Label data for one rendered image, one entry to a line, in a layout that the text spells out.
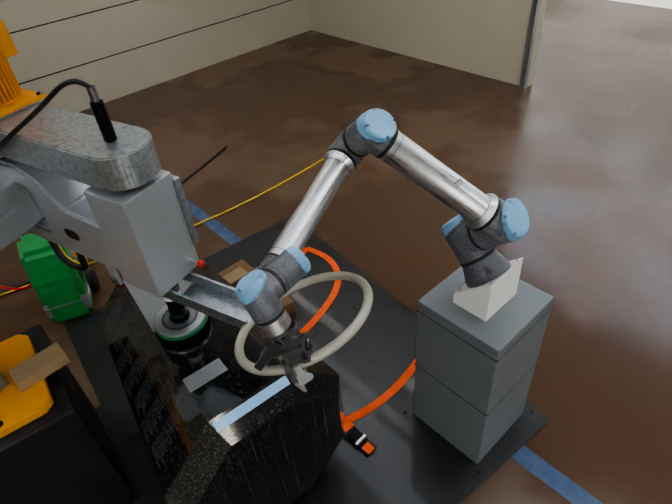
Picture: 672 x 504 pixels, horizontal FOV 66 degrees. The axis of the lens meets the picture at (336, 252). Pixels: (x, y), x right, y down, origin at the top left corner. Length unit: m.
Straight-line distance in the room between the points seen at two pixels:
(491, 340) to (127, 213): 1.38
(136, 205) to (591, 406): 2.40
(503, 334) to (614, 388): 1.19
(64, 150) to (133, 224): 0.30
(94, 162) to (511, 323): 1.60
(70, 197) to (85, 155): 0.43
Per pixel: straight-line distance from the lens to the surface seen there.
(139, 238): 1.84
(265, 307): 1.35
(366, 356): 3.08
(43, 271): 3.70
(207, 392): 2.04
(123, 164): 1.72
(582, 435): 2.97
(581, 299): 3.61
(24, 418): 2.37
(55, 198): 2.16
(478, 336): 2.10
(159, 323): 2.27
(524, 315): 2.21
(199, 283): 2.07
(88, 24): 6.96
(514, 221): 1.92
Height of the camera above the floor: 2.41
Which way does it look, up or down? 40 degrees down
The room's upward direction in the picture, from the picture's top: 6 degrees counter-clockwise
